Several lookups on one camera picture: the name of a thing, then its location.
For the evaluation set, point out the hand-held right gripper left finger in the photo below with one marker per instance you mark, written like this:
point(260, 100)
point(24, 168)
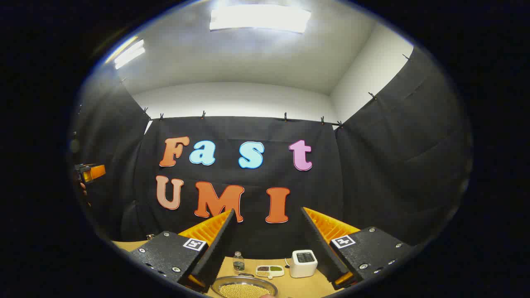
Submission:
point(219, 244)

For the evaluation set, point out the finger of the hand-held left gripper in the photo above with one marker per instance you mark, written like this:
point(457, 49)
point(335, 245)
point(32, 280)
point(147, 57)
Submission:
point(94, 171)

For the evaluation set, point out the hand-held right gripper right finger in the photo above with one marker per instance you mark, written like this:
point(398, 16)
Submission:
point(319, 244)

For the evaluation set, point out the stainless steel pot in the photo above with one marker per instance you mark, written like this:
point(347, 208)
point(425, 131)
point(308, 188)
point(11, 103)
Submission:
point(223, 282)

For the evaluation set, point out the pile of yellow soybeans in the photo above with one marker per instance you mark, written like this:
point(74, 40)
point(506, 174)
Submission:
point(244, 291)

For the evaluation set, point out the clear plastic water bottle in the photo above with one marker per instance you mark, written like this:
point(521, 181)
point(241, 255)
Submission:
point(238, 263)

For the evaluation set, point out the white toaster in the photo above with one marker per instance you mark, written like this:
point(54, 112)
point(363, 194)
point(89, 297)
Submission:
point(302, 268)

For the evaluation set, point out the white divided plate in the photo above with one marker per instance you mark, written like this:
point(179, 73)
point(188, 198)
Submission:
point(270, 273)

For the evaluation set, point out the black backdrop cloth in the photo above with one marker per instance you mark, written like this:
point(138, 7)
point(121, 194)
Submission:
point(256, 178)

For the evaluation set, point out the narrow ceiling light panel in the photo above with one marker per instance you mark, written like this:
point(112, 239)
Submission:
point(129, 54)

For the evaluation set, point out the large ceiling light panel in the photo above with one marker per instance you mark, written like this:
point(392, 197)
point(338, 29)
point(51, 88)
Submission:
point(260, 18)

